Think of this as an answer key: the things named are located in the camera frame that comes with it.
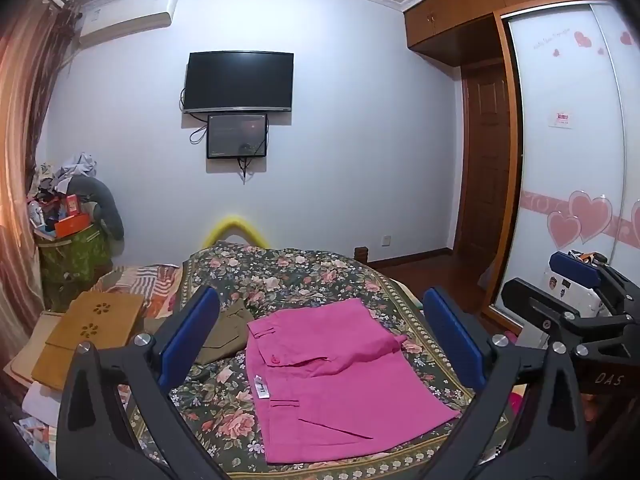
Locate small wall-mounted monitor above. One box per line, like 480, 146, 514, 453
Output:
206, 113, 268, 160

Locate wall-mounted black television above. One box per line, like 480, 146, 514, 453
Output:
182, 51, 294, 114

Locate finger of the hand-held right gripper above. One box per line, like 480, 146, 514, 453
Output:
548, 251, 633, 316
501, 278, 581, 346

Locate olive green pants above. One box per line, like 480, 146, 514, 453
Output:
192, 297, 256, 366

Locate green patterned bag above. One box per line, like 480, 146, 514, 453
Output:
37, 225, 113, 311

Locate brown curtain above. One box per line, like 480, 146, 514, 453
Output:
0, 0, 83, 321

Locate brown wooden door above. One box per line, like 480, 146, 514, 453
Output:
452, 57, 521, 281

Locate pile of clothes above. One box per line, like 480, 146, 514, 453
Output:
30, 152, 98, 196

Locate orange box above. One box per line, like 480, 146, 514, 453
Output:
54, 215, 93, 238

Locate white heart-print wardrobe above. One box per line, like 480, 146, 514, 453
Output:
492, 0, 640, 321

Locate floral bedspread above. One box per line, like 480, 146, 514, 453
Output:
115, 241, 516, 480

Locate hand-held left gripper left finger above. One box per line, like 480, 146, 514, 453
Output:
56, 286, 231, 480

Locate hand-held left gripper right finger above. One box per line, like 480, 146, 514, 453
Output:
422, 286, 586, 480

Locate striped cloth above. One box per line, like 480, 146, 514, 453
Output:
92, 264, 183, 318

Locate wooden overhead cabinet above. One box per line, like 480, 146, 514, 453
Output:
404, 0, 640, 68

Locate white air conditioner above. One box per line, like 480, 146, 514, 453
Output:
77, 0, 179, 51

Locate pink pants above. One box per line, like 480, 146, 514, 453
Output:
246, 298, 462, 465

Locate beige board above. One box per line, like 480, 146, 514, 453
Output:
4, 310, 66, 387

